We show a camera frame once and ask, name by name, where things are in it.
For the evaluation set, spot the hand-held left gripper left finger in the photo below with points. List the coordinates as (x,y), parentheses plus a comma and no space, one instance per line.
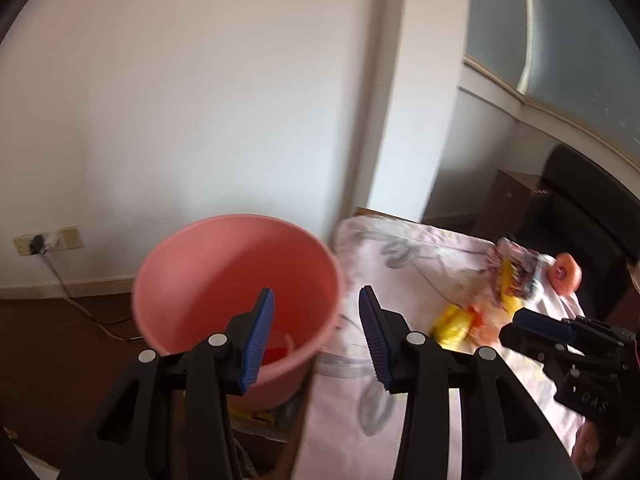
(260,340)

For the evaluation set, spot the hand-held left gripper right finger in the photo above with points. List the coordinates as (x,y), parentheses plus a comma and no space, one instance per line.
(372,340)

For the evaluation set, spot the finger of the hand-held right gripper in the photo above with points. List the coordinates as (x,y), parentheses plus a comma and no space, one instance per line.
(525,342)
(545,322)

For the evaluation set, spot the orange plastic wrapper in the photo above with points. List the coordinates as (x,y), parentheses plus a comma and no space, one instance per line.
(482,327)

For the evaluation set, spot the colourful snack wrapper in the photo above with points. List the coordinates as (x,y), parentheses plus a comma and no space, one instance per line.
(520,270)

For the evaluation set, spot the pink plastic bucket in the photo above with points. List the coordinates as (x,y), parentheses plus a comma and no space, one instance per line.
(225,275)

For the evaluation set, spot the yellow snack packet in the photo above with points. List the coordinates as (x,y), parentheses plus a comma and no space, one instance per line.
(452,325)

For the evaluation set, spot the person's right hand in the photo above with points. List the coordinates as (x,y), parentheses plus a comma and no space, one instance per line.
(589,445)

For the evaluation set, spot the orange fruit with sticker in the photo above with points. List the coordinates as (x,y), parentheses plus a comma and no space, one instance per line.
(567,272)

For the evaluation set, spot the colourful cardboard box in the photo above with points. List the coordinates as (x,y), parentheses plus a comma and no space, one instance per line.
(265,416)

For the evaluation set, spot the pink floral cloth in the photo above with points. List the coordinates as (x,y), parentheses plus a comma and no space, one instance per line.
(345,440)

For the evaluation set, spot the black leather chair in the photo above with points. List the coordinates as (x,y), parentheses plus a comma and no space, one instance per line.
(580,210)

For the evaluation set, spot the wooden table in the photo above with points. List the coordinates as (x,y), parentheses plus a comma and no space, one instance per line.
(385,214)

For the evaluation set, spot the brown wooden cabinet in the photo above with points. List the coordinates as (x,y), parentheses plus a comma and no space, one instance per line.
(507,200)

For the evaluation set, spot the black power plug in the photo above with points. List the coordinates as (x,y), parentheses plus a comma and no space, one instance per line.
(36,244)

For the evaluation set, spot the beige wall outlet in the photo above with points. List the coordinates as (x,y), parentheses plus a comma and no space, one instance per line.
(62,239)

